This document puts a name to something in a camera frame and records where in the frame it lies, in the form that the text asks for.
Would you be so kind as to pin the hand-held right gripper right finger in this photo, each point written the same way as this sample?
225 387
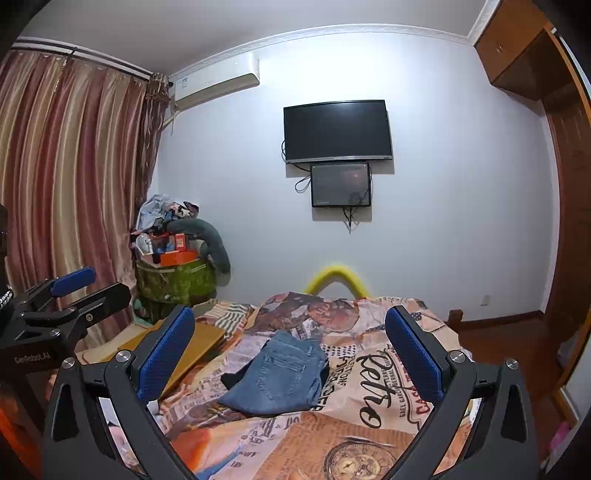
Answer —
413 350

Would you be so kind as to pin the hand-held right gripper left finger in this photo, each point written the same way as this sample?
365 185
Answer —
166 350

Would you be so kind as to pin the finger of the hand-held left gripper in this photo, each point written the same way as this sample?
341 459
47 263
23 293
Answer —
74 279
101 304

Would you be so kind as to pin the blue denim pants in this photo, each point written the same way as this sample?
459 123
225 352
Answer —
277 374

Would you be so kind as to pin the light wooden board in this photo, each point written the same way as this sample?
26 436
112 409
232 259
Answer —
203 341

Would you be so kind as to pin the person's orange jacket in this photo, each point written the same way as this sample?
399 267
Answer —
18 410

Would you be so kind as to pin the green fabric bag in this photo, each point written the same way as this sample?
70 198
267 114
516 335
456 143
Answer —
175 286

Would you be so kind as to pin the black cloth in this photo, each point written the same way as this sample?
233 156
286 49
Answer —
231 379

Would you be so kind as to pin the orange box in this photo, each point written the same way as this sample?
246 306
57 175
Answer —
178 258

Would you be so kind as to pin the striped pink curtain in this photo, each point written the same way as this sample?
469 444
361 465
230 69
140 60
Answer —
69 184

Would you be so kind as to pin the printed blanket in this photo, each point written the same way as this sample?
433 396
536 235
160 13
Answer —
360 443

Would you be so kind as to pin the yellow foam noodle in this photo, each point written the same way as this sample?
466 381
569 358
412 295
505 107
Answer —
337 272

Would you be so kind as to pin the pile of mixed clothes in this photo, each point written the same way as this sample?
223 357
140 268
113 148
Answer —
161 210

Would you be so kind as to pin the grey plush toy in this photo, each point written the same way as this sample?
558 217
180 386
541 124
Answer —
212 240

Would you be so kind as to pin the brown wooden wardrobe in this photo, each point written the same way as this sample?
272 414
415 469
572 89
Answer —
568 184

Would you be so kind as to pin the white air conditioner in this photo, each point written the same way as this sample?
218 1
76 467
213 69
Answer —
212 83

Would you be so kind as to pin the wooden bed post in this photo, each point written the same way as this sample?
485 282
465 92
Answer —
456 318

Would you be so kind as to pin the small black wall monitor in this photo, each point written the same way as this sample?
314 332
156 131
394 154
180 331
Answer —
340 184

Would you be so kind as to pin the curtain rail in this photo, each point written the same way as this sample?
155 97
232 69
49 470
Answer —
83 54

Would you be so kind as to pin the black wall television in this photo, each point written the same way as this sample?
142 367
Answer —
337 131

